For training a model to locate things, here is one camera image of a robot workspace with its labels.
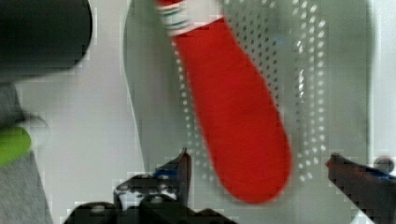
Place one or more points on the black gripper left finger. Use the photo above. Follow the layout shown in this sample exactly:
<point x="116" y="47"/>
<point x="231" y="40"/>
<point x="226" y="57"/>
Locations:
<point x="157" y="198"/>

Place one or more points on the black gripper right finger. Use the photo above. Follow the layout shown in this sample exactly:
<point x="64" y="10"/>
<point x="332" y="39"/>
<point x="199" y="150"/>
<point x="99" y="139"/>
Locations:
<point x="371" y="190"/>

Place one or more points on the red plush ketchup bottle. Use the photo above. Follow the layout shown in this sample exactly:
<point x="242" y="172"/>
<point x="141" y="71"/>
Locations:
<point x="243" y="131"/>

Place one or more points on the green handled spatula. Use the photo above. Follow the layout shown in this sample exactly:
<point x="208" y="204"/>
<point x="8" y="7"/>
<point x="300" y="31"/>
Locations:
<point x="14" y="142"/>

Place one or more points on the black cylinder post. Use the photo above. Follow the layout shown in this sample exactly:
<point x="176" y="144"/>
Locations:
<point x="39" y="37"/>

